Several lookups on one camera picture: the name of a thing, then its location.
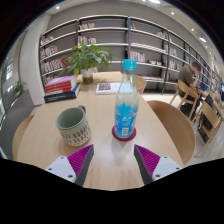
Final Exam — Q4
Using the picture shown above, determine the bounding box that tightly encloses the red book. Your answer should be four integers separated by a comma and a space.
45, 81, 78, 93
45, 85, 79, 96

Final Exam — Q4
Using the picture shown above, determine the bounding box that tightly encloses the clear bottle with blue cap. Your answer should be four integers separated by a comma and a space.
114, 59, 140, 139

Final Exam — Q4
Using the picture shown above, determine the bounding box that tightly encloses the tan wooden chair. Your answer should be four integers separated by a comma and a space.
134, 74, 147, 95
146, 100, 197, 167

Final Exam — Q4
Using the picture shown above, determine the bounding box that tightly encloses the open white book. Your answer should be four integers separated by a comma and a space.
95, 82, 122, 95

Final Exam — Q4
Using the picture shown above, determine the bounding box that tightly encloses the grey bookshelf unit with books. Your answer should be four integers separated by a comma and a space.
38, 13, 223, 96

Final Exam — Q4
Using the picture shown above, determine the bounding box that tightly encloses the dark blue book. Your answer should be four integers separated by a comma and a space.
43, 83, 82, 104

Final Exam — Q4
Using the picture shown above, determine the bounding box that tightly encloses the small green potted plant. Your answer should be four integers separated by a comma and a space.
12, 80, 27, 98

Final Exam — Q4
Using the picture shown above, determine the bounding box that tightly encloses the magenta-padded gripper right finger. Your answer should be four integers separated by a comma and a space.
133, 143, 183, 186

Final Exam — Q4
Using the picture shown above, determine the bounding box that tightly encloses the slatted wooden chair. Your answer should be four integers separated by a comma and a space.
193, 99, 224, 158
169, 79, 202, 116

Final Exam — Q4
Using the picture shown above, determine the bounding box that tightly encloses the person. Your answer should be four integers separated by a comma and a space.
177, 60, 203, 114

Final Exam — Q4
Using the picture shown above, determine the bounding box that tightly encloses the round red coaster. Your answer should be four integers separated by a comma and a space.
111, 125, 137, 143

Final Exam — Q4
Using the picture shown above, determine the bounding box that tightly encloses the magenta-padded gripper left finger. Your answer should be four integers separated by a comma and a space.
44, 143, 95, 188

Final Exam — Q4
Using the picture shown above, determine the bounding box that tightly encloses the pink book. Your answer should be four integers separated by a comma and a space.
44, 74, 78, 88

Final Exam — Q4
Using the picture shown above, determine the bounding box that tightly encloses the spotted beige ceramic mug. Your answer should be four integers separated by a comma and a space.
55, 104, 92, 148

